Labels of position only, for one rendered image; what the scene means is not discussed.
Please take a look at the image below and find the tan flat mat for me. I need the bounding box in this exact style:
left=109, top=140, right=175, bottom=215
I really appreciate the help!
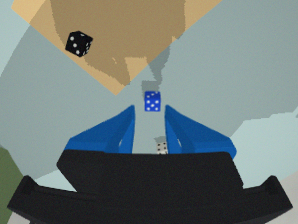
left=11, top=0, right=222, bottom=95

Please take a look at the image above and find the blue die with white pips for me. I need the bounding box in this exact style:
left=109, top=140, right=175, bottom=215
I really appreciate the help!
left=144, top=91, right=161, bottom=111

